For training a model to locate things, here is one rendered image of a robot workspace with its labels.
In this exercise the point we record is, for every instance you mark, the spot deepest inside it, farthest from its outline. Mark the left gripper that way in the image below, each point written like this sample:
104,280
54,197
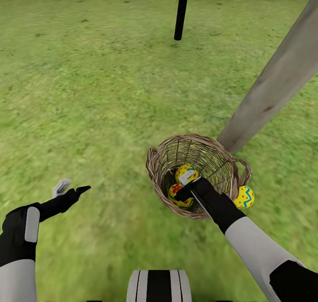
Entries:
64,202

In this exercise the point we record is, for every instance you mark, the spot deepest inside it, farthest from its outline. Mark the wicker basket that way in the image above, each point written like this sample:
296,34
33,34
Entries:
160,169

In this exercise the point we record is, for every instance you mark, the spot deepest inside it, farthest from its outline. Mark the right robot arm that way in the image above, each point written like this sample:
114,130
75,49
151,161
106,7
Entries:
280,275

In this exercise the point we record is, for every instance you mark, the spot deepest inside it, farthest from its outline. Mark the easter egg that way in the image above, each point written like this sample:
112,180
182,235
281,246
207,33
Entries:
183,169
245,198
182,205

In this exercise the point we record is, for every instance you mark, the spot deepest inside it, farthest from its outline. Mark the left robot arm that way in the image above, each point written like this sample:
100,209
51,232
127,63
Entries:
19,239

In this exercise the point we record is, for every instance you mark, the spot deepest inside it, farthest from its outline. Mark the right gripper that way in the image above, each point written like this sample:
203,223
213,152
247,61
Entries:
182,194

